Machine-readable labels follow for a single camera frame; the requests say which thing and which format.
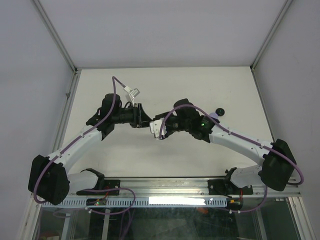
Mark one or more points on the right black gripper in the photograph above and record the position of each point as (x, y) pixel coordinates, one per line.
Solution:
(168, 133)

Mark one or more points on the white slotted cable duct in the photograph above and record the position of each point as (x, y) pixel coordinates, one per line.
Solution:
(144, 202)

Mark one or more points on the left aluminium frame post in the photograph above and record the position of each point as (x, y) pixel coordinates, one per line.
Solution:
(54, 34)

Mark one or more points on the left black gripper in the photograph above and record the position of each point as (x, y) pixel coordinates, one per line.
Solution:
(140, 119)

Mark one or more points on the purple round charging case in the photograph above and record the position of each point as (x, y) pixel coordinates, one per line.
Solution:
(214, 115)

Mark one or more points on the aluminium frame post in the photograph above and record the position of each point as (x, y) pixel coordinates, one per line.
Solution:
(270, 34)
(54, 34)

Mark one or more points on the right aluminium frame post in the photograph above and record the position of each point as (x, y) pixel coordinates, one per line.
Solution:
(270, 34)

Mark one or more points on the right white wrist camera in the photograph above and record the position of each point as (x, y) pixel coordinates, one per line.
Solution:
(156, 129)

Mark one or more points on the black round charging case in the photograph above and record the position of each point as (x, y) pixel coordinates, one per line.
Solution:
(220, 111)

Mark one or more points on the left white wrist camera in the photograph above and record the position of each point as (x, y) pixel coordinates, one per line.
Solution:
(131, 94)

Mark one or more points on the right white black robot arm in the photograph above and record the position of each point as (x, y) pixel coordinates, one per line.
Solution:
(274, 161)

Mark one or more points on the small electronics board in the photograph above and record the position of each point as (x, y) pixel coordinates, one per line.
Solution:
(96, 201)

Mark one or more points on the aluminium mounting rail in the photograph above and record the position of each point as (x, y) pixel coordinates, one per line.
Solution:
(176, 186)

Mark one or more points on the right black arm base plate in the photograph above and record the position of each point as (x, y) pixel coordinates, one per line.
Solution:
(227, 189)

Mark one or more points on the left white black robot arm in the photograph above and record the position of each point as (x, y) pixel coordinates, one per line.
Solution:
(50, 180)

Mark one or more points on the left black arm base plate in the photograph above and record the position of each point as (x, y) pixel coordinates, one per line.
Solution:
(107, 187)

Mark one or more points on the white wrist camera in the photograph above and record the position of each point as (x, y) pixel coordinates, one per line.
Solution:
(131, 94)
(156, 129)

